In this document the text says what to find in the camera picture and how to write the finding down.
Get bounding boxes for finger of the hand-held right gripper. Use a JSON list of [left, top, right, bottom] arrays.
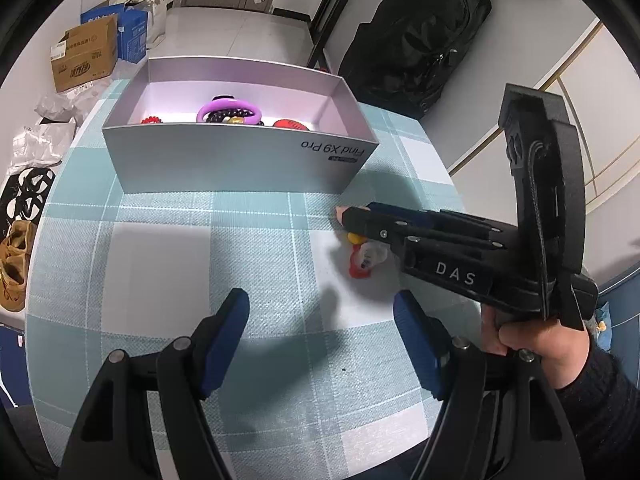
[[342, 206, 505, 257], [369, 202, 502, 239]]

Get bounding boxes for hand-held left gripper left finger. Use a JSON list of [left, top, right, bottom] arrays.
[[59, 287, 251, 480]]

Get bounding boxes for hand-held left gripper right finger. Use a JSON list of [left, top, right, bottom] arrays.
[[392, 289, 586, 480]]

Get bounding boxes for pink pig toy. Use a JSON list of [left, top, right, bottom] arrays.
[[336, 204, 363, 247]]

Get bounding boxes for silver cardboard box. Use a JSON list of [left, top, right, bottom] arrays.
[[101, 56, 379, 195]]

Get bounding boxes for purple bracelet with gold beads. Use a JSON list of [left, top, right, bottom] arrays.
[[195, 94, 264, 126]]

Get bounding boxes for person's right forearm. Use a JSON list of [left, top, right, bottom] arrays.
[[552, 335, 640, 480]]

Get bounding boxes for person's right hand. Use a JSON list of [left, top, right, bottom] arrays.
[[481, 305, 593, 391]]

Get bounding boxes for red clear hair clip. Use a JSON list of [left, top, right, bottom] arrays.
[[348, 241, 390, 279]]

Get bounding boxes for teal checked tablecloth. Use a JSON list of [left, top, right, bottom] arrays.
[[25, 77, 501, 480]]

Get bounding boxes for black backpack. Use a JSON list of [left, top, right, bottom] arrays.
[[337, 0, 493, 121]]

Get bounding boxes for blue bag with white figure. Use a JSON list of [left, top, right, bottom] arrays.
[[0, 322, 31, 406]]

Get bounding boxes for brown sandal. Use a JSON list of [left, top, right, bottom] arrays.
[[0, 220, 38, 313]]

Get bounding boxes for black and white patterned bag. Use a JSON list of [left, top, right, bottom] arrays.
[[0, 167, 56, 241]]

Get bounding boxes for white plastic package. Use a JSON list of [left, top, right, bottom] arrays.
[[10, 122, 76, 173]]

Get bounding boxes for clear plastic bag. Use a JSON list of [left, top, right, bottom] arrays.
[[36, 91, 91, 126]]

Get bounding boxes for blue cardboard carton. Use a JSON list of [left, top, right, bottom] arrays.
[[81, 2, 151, 61]]

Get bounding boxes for brown cardboard carton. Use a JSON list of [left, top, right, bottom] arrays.
[[50, 14, 119, 93]]

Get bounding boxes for black bead bracelet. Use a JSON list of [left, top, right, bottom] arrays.
[[207, 105, 256, 123]]

